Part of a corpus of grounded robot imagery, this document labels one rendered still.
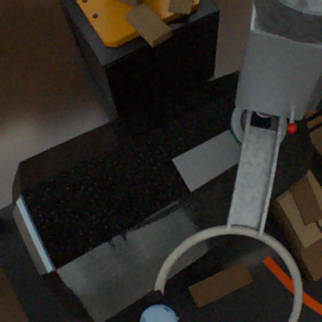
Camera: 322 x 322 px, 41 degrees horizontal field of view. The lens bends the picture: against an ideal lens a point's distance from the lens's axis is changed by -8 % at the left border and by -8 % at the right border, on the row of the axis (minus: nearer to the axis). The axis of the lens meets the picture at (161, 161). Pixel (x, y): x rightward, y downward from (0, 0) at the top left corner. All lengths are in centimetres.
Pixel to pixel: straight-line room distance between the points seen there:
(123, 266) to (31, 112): 139
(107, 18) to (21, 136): 103
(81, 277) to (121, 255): 17
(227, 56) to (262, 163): 138
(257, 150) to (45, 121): 152
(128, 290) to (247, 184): 61
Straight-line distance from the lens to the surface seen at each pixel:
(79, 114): 269
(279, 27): 100
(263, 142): 154
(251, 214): 153
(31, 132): 273
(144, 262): 170
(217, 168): 166
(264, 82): 125
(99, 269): 167
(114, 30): 199
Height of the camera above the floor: 237
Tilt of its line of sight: 70 degrees down
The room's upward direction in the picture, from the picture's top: 9 degrees counter-clockwise
